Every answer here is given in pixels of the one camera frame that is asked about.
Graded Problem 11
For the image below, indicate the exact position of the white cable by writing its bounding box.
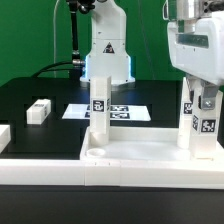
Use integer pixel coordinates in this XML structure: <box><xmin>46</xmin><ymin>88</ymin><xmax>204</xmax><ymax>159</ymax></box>
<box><xmin>53</xmin><ymin>0</ymin><xmax>63</xmax><ymax>69</ymax></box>

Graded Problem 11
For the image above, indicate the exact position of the white front fence wall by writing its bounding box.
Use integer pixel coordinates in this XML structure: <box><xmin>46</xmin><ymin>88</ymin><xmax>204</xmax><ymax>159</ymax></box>
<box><xmin>0</xmin><ymin>159</ymin><xmax>224</xmax><ymax>189</ymax></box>

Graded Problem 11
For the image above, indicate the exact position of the white desk top tray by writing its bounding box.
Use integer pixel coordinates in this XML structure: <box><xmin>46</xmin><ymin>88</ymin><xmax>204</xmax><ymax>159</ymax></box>
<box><xmin>78</xmin><ymin>125</ymin><xmax>224</xmax><ymax>165</ymax></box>

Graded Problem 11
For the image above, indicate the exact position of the black cable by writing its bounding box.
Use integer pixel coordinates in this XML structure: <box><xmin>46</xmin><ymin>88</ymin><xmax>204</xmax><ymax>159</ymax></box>
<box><xmin>31</xmin><ymin>60</ymin><xmax>86</xmax><ymax>79</ymax></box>

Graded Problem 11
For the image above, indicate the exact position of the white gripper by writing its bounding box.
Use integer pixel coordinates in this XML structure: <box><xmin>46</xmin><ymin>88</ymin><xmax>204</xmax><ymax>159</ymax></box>
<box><xmin>163</xmin><ymin>0</ymin><xmax>224</xmax><ymax>110</ymax></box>

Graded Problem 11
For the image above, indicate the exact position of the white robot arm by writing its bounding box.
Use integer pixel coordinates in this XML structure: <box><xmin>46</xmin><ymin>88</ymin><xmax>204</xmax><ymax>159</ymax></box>
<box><xmin>80</xmin><ymin>0</ymin><xmax>224</xmax><ymax>110</ymax></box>

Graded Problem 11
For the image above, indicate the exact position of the fiducial marker sheet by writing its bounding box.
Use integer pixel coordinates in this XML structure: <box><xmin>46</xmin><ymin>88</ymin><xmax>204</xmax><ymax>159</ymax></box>
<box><xmin>62</xmin><ymin>104</ymin><xmax>151</xmax><ymax>121</ymax></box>

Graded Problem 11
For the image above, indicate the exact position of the white left fence piece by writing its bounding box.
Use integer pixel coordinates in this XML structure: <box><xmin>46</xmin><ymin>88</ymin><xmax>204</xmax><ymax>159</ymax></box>
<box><xmin>0</xmin><ymin>125</ymin><xmax>11</xmax><ymax>153</ymax></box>

